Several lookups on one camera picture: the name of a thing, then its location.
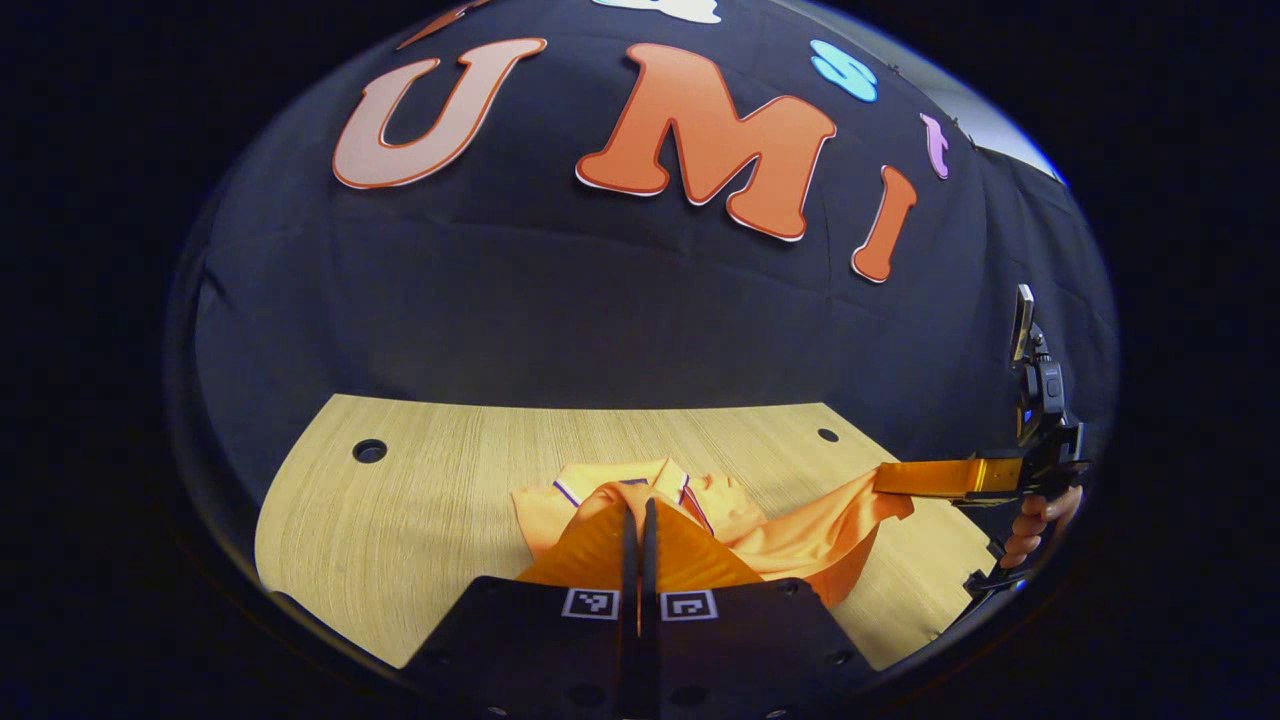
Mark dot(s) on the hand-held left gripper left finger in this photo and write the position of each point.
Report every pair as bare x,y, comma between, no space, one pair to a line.
530,650

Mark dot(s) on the orange polo T-shirt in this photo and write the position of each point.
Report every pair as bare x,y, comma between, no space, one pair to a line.
820,535

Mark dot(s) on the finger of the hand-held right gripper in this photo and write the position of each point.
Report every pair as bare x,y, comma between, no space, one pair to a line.
950,478

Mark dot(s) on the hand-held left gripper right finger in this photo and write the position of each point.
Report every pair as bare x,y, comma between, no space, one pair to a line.
750,650

